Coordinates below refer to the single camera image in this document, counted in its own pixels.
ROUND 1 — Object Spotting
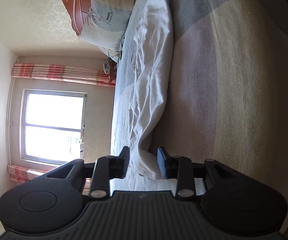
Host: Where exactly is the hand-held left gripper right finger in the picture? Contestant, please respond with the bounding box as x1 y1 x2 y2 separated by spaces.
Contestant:
157 147 237 200

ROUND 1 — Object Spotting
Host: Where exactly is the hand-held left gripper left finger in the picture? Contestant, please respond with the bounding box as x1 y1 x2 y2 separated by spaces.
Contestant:
47 146 131 200

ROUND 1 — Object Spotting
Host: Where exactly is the white printed t-shirt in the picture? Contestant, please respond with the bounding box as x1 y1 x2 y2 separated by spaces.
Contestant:
129 0 175 179

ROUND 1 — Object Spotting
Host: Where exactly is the pink striped curtain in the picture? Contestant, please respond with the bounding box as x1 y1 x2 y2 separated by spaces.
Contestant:
8 164 92 195
12 63 117 87

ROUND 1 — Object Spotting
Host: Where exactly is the bed with patchwork sheet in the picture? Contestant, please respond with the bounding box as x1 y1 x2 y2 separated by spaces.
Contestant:
109 0 288 205

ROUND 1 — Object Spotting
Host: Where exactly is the small pale pillow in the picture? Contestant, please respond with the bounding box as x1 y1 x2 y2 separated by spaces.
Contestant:
104 47 122 63

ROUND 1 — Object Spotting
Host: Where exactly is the large flower print pillow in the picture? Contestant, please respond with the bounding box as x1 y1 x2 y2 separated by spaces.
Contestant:
78 0 137 58

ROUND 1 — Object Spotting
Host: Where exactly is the wooden headboard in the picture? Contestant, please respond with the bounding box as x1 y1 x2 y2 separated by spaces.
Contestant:
56 0 139 35

